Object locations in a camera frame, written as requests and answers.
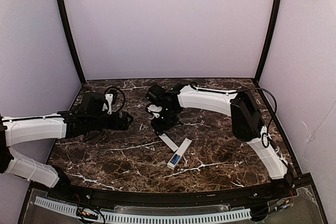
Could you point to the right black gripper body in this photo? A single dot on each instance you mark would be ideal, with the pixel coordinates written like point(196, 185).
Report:
point(166, 123)

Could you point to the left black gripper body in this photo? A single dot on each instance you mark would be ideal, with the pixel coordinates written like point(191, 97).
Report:
point(117, 120)

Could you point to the white battery cover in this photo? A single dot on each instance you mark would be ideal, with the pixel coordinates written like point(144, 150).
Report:
point(168, 142)

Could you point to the blue battery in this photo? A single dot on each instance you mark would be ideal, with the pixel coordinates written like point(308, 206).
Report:
point(173, 159)
point(176, 158)

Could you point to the white remote control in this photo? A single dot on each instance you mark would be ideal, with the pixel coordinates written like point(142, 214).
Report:
point(181, 151)

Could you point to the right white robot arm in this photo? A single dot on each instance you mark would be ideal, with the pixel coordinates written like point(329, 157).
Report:
point(247, 123)

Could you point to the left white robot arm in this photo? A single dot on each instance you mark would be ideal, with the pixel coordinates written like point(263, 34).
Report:
point(94, 113)

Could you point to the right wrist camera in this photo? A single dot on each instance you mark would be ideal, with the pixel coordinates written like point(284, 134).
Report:
point(154, 110)

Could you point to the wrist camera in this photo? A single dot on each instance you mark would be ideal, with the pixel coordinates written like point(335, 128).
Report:
point(154, 110)
point(110, 99)

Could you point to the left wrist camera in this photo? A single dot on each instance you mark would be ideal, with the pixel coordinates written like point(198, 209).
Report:
point(110, 99)

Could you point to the black front rail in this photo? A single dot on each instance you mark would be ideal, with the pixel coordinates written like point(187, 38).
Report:
point(247, 196)

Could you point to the right grey cable duct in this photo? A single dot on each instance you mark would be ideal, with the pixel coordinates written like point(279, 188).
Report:
point(221, 217)

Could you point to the grey cable duct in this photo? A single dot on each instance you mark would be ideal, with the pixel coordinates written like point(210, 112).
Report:
point(70, 209)
point(221, 217)

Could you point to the left grey cable duct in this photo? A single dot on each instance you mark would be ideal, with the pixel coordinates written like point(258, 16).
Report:
point(70, 209)

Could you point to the left black frame post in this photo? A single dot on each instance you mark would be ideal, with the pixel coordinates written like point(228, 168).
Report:
point(70, 40)

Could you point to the black frame post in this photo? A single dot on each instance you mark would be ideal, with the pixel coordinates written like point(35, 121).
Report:
point(268, 39)
point(70, 40)

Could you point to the right black frame post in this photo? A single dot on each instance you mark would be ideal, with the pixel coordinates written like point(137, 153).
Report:
point(268, 39)

